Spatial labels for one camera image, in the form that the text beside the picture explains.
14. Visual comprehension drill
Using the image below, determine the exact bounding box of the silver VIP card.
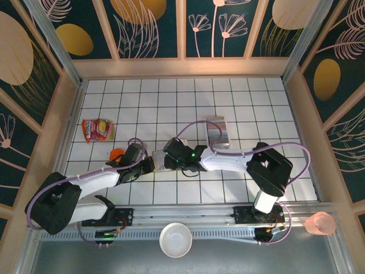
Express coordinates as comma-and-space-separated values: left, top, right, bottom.
153, 151, 171, 172

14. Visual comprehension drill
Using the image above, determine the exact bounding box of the white card tray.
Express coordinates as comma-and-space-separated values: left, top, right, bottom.
205, 115, 231, 151

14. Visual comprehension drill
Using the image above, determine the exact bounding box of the orange ball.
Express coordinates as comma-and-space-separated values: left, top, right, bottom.
109, 148, 125, 161

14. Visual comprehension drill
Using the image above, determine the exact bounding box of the orange snack packet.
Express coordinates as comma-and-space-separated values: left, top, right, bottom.
81, 118, 116, 144

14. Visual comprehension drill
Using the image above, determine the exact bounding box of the black controller board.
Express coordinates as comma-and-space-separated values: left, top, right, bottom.
254, 225, 287, 245
95, 228, 118, 247

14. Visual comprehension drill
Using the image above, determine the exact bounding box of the white bowl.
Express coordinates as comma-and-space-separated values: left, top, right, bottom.
159, 222, 193, 259

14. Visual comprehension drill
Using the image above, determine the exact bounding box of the pink plastic cup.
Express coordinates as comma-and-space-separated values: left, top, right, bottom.
304, 211, 336, 236

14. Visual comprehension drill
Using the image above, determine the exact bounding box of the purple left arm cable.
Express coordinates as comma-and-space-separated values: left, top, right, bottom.
26, 137, 148, 247

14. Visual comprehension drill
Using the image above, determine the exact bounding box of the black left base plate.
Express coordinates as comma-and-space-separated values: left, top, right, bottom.
112, 207, 135, 227

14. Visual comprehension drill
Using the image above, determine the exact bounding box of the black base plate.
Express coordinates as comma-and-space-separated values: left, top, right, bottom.
233, 205, 286, 225
112, 207, 135, 227

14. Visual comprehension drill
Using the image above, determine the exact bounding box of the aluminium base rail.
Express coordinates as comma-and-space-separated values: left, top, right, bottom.
28, 203, 340, 229

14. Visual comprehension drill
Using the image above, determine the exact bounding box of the grey slotted cable duct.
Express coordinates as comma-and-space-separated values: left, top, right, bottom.
39, 227, 257, 243

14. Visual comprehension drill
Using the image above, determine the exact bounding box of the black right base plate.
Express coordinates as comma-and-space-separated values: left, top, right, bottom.
233, 205, 286, 225

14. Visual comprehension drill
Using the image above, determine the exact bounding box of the aluminium corner post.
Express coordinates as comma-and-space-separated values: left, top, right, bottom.
281, 0, 333, 83
22, 0, 84, 86

